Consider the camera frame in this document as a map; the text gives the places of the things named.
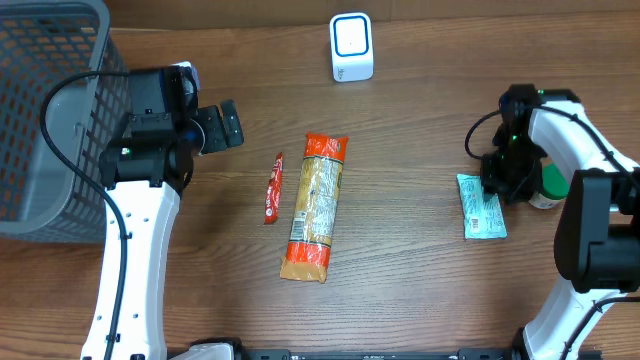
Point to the teal tissue pack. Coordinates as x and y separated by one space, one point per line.
483 217

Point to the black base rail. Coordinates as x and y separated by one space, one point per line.
461 354

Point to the red chocolate bar wrapper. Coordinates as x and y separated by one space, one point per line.
273 194

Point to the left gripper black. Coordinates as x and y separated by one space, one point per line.
213 129

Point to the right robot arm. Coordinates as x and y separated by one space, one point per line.
596 244

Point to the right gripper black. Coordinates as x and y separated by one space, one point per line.
507 176

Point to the white barcode scanner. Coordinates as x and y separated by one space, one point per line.
351 44

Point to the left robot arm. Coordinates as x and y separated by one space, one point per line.
145 172

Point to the spaghetti pack orange ends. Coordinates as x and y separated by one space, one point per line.
309 246

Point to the grey plastic mesh basket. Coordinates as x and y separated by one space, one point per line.
42 43

